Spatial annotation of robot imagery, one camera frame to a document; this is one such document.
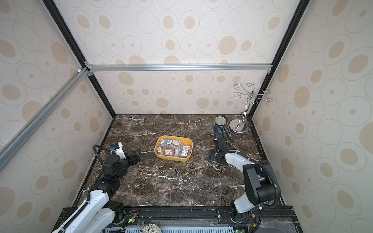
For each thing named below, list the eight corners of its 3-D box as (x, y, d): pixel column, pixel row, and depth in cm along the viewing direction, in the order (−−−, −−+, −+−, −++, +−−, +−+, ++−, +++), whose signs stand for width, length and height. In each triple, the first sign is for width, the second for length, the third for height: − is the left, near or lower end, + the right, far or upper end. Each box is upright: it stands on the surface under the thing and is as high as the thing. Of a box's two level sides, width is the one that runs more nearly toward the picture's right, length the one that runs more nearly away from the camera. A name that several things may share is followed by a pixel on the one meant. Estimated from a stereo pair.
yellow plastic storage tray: (152, 157, 97) (150, 153, 93) (159, 138, 107) (158, 133, 103) (190, 163, 95) (190, 159, 90) (193, 143, 105) (194, 138, 100)
